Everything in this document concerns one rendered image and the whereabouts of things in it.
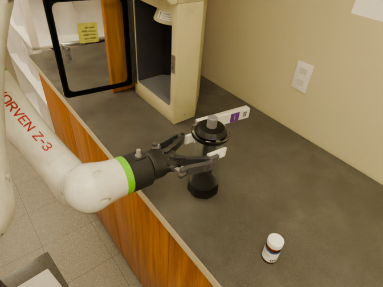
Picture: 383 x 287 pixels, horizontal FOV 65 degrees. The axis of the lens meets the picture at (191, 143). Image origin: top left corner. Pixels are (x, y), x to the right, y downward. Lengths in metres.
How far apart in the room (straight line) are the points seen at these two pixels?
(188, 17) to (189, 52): 0.12
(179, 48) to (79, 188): 0.65
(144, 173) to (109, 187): 0.09
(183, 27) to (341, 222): 0.80
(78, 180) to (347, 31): 0.95
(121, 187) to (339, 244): 0.63
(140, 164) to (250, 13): 0.92
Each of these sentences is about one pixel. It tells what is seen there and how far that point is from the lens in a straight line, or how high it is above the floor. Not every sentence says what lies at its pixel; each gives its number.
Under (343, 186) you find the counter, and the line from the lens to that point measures 1.16.
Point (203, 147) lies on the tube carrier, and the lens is 0.81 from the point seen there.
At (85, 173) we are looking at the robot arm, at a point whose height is 1.21.
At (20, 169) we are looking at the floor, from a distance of 2.64.
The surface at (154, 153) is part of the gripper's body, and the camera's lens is 0.73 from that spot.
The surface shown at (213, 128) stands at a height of 1.19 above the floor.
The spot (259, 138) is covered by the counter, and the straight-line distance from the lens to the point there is 1.24.
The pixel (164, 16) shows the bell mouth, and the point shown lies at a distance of 1.18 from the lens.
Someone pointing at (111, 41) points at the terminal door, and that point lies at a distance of 1.33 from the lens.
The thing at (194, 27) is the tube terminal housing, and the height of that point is 1.33.
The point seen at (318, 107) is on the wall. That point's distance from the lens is 1.28.
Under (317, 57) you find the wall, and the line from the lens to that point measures 1.23.
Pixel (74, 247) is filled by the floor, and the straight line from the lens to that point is 2.04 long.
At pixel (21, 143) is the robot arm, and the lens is 0.78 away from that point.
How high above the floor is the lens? 1.66
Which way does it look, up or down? 38 degrees down
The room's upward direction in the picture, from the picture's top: 5 degrees clockwise
